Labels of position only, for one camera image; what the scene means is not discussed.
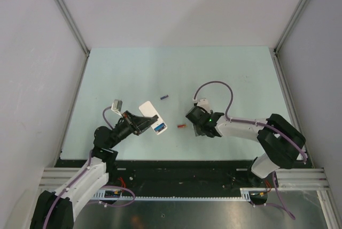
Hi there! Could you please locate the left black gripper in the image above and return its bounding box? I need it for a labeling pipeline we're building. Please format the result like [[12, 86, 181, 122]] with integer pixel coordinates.
[[108, 110, 157, 149]]

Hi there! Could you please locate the red white remote control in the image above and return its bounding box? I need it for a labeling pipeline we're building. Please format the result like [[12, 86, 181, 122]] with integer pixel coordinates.
[[139, 101, 168, 135]]

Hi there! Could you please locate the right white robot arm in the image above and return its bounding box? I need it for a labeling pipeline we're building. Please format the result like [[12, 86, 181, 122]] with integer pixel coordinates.
[[185, 105, 307, 187]]

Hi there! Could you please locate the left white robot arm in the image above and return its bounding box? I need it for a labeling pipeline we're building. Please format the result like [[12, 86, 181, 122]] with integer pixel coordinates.
[[30, 111, 161, 228]]

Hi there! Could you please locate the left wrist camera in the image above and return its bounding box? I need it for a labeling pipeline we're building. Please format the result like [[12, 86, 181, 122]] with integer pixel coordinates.
[[111, 99, 123, 116]]

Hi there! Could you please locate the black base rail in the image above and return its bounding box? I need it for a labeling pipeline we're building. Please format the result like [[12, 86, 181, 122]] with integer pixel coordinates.
[[56, 160, 267, 199]]

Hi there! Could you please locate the slotted cable duct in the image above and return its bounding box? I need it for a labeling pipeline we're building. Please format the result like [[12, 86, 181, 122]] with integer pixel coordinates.
[[90, 188, 268, 202]]

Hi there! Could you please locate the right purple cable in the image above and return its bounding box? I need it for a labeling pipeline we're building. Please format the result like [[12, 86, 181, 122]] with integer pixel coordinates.
[[193, 80, 308, 220]]

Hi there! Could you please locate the purple cable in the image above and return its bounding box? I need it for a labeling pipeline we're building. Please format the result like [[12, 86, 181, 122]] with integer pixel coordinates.
[[42, 105, 136, 229], [193, 80, 308, 220]]

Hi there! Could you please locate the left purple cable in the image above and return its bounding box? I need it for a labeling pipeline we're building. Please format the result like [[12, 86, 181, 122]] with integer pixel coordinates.
[[42, 105, 136, 229]]

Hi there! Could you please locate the left aluminium frame post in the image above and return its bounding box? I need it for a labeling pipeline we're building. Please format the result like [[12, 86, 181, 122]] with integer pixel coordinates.
[[40, 0, 90, 56]]

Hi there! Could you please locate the aluminium frame post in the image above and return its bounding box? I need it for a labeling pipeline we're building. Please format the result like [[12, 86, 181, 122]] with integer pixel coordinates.
[[40, 0, 90, 56], [272, 0, 325, 56]]

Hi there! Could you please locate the right aluminium frame post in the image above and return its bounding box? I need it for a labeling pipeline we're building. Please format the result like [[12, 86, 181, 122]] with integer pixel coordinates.
[[272, 0, 325, 56]]

